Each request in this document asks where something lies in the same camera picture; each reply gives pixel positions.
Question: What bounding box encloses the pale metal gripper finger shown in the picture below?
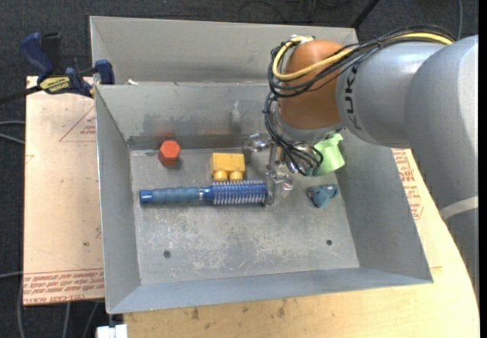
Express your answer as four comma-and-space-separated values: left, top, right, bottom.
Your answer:
265, 171, 294, 208
242, 133, 276, 164

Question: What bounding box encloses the yellow toy brick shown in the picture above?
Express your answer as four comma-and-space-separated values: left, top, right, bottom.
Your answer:
210, 152, 247, 182

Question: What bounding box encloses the teal small toy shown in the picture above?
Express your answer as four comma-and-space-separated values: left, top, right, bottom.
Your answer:
307, 183, 339, 209

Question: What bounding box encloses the grey metal bin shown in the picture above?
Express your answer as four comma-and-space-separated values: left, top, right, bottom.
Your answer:
89, 15, 434, 315

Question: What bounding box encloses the red hexagonal block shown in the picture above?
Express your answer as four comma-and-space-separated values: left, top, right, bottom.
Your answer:
158, 140, 182, 167

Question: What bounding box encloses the blue hairbrush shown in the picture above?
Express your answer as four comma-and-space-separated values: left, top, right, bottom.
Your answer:
138, 180, 269, 208

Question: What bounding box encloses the brown cardboard board, red print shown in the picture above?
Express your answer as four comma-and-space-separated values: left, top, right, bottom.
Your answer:
22, 75, 443, 307

